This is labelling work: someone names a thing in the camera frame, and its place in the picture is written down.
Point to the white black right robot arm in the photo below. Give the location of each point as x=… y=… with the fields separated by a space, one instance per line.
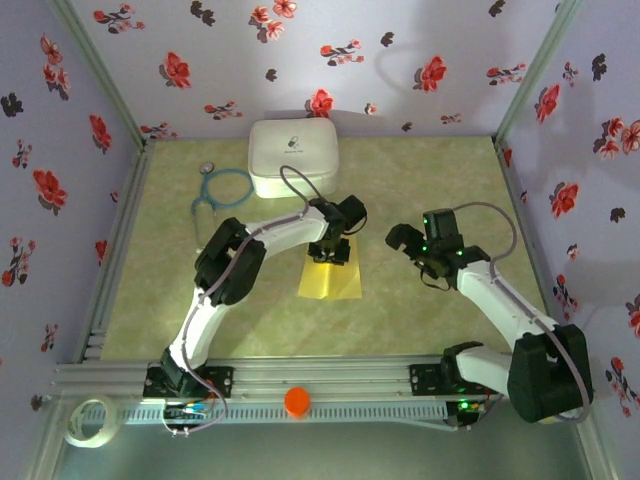
x=490 y=295

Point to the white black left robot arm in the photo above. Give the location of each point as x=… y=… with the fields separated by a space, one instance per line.
x=295 y=225

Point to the white medicine case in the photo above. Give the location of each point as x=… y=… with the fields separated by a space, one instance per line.
x=292 y=150

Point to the blue stethoscope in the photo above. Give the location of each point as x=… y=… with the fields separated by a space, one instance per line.
x=206 y=167

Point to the orange bottle cap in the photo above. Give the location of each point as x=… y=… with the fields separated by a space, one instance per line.
x=297 y=400

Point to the clear tape roll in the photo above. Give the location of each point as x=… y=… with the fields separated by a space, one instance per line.
x=92 y=442

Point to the aluminium side rail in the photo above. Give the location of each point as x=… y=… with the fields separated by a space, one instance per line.
x=118 y=250
x=533 y=250

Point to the aluminium front rail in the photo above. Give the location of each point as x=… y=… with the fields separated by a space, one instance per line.
x=320 y=375

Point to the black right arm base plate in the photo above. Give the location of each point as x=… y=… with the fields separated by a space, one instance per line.
x=425 y=380

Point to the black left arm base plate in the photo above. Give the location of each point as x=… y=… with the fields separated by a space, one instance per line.
x=220 y=380

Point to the aluminium frame post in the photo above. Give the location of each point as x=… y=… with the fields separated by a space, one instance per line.
x=45 y=445
x=105 y=75
x=532 y=75
x=597 y=450

